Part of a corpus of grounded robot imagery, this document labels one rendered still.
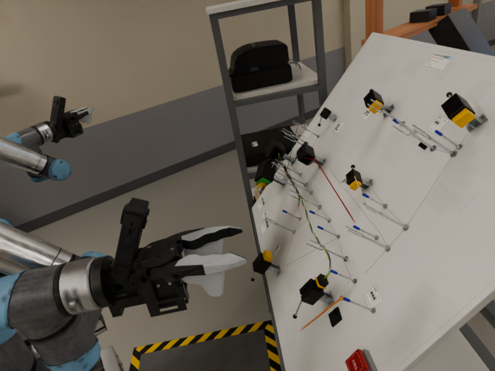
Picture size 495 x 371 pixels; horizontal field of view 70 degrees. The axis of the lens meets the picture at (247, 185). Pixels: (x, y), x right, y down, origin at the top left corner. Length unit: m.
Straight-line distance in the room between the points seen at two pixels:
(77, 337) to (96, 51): 3.78
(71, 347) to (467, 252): 0.75
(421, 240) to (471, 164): 0.21
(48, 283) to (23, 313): 0.05
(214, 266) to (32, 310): 0.25
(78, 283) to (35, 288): 0.06
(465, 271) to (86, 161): 3.99
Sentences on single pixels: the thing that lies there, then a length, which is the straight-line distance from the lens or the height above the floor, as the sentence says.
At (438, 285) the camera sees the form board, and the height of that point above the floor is 1.28.
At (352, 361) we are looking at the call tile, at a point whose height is 1.10.
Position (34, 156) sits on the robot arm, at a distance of 1.35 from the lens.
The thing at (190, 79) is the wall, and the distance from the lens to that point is 4.54.
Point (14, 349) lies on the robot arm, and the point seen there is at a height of 1.33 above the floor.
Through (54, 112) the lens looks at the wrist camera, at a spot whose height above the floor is 1.62.
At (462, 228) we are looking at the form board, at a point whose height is 1.37.
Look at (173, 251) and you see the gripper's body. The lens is 0.51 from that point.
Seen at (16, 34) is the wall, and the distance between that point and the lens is 4.17.
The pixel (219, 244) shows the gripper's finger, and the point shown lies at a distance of 0.56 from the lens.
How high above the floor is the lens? 1.89
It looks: 28 degrees down
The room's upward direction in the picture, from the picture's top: 11 degrees counter-clockwise
